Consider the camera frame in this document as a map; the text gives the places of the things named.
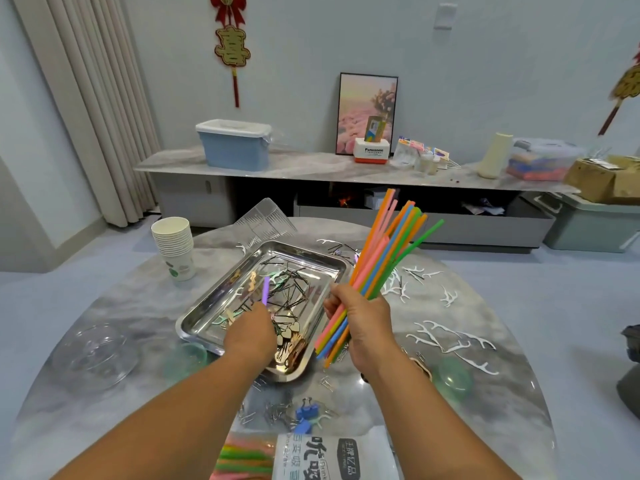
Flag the framed pink picture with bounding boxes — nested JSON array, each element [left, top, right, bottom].
[[335, 73, 399, 156]]

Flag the person's right hand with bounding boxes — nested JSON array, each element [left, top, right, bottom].
[[325, 283, 401, 384]]

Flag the person's left hand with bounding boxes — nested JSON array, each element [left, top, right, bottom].
[[222, 299, 281, 376]]

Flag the clear bag of snacks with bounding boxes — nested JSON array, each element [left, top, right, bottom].
[[392, 139, 423, 168]]

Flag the group of white paper cups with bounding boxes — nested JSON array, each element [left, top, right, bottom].
[[151, 217, 196, 283]]

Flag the trash bin with black bag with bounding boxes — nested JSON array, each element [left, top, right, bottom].
[[617, 323, 640, 418]]

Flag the clear printed plastic bag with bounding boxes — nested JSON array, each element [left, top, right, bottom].
[[210, 429, 401, 480]]

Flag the pale green plastic lid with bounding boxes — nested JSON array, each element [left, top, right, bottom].
[[432, 353, 476, 399]]

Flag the red gold string wall hanging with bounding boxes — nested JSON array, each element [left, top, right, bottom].
[[598, 49, 640, 138]]

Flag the white floss pick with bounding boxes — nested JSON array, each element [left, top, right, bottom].
[[455, 355, 501, 376], [415, 319, 498, 356]]

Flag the grey cabinet with marble top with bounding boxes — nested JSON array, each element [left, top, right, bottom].
[[135, 147, 581, 249]]

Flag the white wall switch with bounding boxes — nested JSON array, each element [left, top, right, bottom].
[[434, 3, 459, 31]]

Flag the translucent green plastic cup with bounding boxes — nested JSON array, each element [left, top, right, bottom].
[[165, 339, 209, 381]]

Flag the loose papers in cabinet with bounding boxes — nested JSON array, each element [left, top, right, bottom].
[[462, 197, 506, 216]]

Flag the clear round plastic bowl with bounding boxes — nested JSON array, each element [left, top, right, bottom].
[[55, 323, 141, 386]]

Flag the metal tray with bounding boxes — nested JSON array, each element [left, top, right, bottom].
[[176, 239, 356, 384]]

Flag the pile of colourful straws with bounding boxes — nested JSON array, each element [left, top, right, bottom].
[[210, 187, 446, 480]]

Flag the white and red small box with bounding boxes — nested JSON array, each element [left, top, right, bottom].
[[353, 137, 391, 164]]

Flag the cardboard box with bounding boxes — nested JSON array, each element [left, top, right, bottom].
[[565, 155, 640, 204]]

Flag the beige curtain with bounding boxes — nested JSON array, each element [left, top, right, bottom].
[[10, 0, 161, 228]]

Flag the blue storage box white lid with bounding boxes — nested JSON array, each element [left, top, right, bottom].
[[195, 119, 273, 172]]

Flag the clear ribbed organizer box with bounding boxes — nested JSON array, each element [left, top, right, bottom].
[[235, 197, 298, 246]]

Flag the person's right forearm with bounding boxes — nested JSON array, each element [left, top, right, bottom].
[[365, 359, 521, 480]]

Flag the cream paper roll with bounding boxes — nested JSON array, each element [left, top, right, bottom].
[[478, 133, 515, 180]]

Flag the grey green storage bin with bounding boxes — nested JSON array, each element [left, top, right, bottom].
[[535, 189, 640, 253]]

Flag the clear storage box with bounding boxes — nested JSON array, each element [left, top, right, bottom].
[[507, 137, 586, 183]]

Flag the person's left forearm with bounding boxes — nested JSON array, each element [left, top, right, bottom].
[[55, 359, 266, 480]]

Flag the small colourful box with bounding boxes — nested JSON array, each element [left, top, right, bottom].
[[365, 115, 388, 142]]

